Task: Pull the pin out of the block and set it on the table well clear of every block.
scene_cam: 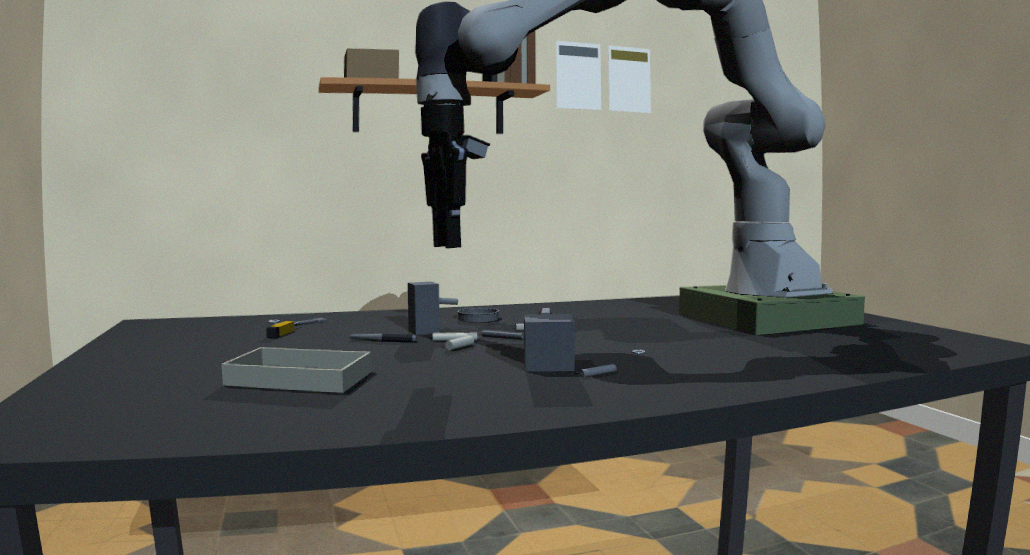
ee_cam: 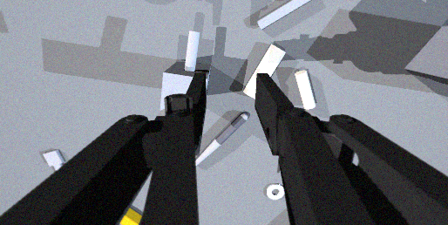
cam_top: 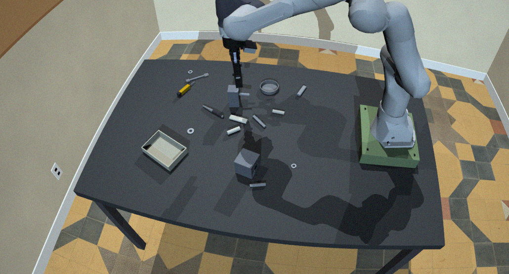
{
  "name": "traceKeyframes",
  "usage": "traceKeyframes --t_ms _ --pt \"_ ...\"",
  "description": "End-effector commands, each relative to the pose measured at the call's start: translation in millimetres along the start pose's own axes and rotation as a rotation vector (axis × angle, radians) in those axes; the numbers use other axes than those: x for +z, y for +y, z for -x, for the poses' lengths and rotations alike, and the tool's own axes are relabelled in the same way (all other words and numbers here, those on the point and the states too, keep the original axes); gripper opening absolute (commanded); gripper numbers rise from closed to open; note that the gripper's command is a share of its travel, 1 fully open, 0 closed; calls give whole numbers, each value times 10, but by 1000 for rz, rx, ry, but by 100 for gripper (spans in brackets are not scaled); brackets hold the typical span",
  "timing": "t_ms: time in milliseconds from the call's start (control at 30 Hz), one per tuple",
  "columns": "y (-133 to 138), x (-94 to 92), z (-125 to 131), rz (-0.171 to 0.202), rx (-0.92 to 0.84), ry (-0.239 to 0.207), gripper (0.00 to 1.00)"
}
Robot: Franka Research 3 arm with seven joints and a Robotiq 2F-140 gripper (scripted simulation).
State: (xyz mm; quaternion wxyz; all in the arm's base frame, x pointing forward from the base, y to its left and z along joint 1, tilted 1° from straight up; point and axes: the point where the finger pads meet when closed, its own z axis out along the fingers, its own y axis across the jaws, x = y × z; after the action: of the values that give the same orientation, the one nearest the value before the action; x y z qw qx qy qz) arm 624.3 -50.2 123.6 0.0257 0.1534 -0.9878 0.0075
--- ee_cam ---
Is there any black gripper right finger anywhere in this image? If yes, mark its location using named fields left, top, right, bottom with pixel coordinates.
left=255, top=73, right=448, bottom=225

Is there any pale blue flat bar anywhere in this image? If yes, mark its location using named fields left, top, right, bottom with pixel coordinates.
left=257, top=0, right=310, bottom=30

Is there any dark grey block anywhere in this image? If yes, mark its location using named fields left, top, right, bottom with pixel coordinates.
left=404, top=26, right=448, bottom=97

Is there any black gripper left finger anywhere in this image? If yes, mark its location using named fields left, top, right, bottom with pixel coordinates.
left=0, top=72, right=207, bottom=225

